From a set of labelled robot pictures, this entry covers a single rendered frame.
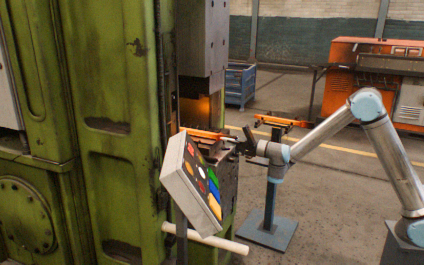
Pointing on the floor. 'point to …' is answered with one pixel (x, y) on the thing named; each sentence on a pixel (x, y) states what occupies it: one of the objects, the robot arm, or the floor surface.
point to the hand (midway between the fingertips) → (223, 136)
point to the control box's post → (181, 237)
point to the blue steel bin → (240, 83)
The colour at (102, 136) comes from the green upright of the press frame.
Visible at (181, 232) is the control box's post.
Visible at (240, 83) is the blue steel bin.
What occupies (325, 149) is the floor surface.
